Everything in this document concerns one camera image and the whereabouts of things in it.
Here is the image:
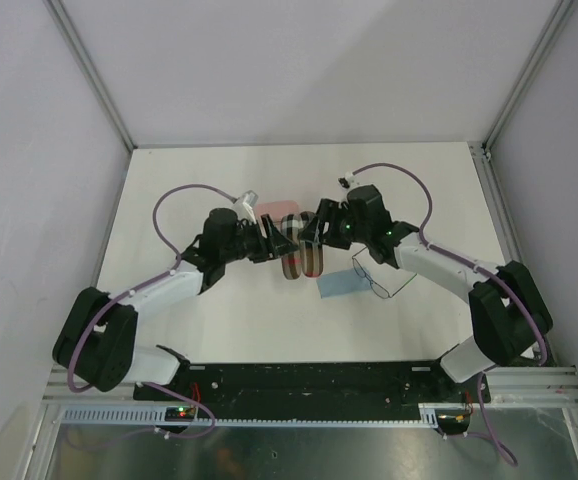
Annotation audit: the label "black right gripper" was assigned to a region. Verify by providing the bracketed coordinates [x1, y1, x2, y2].
[299, 199, 370, 251]

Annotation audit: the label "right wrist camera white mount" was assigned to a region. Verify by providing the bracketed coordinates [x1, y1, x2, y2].
[338, 172, 360, 190]

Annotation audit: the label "thin wire frame glasses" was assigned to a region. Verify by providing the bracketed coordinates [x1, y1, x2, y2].
[351, 248, 416, 300]

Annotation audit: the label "grey slotted cable duct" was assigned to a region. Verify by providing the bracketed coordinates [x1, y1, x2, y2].
[58, 402, 445, 429]

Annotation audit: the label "aluminium frame post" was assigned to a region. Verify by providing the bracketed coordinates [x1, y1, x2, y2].
[43, 0, 136, 153]
[481, 0, 578, 151]

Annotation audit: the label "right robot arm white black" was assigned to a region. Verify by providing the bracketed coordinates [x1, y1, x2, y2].
[299, 185, 553, 401]

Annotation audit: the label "right controller board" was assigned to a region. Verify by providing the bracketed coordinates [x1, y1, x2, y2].
[436, 410, 471, 435]

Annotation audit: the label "left aluminium frame post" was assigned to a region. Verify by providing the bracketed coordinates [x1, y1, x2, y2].
[43, 0, 136, 153]

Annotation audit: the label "controller board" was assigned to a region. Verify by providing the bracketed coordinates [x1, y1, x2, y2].
[165, 406, 197, 422]
[436, 410, 471, 435]

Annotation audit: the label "pink glasses case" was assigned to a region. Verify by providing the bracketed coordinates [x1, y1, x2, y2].
[254, 200, 301, 226]

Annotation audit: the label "left controller board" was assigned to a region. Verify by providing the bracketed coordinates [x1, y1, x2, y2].
[165, 406, 197, 422]

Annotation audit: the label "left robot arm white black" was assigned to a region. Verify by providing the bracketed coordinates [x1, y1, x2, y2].
[52, 208, 299, 400]

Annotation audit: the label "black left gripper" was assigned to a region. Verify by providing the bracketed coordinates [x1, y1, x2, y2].
[220, 214, 297, 263]

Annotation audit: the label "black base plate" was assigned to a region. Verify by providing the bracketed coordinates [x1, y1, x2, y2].
[133, 361, 491, 422]

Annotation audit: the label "plaid glasses case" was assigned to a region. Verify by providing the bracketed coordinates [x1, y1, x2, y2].
[280, 211, 324, 280]

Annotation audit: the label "right aluminium frame post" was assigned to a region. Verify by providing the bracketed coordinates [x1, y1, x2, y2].
[481, 0, 578, 151]

